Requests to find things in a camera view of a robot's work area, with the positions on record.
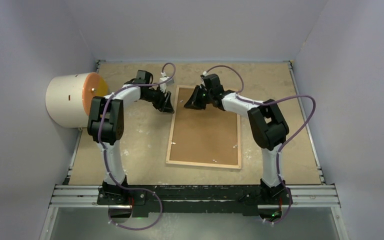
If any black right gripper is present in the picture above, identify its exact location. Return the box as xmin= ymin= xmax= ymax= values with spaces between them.
xmin=184 ymin=86 xmax=213 ymax=111

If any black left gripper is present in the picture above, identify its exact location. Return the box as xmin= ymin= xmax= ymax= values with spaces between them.
xmin=142 ymin=86 xmax=174 ymax=114

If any wooden picture frame with glass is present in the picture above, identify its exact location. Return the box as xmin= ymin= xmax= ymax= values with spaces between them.
xmin=165 ymin=84 xmax=243 ymax=170

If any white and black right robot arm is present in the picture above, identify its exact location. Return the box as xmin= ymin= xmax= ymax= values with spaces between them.
xmin=184 ymin=73 xmax=290 ymax=204

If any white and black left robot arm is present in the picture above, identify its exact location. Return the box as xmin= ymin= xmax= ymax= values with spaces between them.
xmin=87 ymin=70 xmax=175 ymax=205

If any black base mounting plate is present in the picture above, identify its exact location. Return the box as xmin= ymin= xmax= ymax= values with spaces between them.
xmin=97 ymin=183 xmax=293 ymax=218

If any white cylinder with orange lid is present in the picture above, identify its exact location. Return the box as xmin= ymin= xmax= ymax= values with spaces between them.
xmin=45 ymin=72 xmax=109 ymax=128

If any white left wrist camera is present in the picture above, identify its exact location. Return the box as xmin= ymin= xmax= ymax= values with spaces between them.
xmin=157 ymin=72 xmax=174 ymax=93

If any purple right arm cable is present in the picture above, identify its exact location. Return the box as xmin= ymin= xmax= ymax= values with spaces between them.
xmin=202 ymin=64 xmax=317 ymax=226

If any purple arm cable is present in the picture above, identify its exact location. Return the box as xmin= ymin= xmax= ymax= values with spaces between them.
xmin=97 ymin=62 xmax=177 ymax=232
xmin=202 ymin=64 xmax=317 ymax=226

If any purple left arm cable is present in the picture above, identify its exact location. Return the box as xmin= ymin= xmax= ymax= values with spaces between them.
xmin=97 ymin=62 xmax=177 ymax=232

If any aluminium extrusion rail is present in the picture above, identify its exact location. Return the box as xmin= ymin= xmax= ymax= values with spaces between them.
xmin=49 ymin=185 xmax=341 ymax=208

